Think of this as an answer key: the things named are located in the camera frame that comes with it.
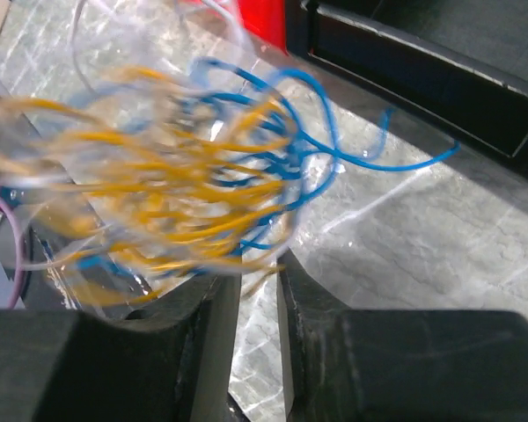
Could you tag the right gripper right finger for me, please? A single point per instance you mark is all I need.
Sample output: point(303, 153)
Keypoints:
point(345, 364)

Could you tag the red plastic bin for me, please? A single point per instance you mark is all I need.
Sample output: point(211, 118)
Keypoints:
point(263, 18)

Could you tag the black plastic bin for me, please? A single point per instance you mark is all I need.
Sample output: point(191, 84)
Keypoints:
point(461, 65)

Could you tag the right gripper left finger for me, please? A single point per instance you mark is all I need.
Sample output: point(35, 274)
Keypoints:
point(167, 361)

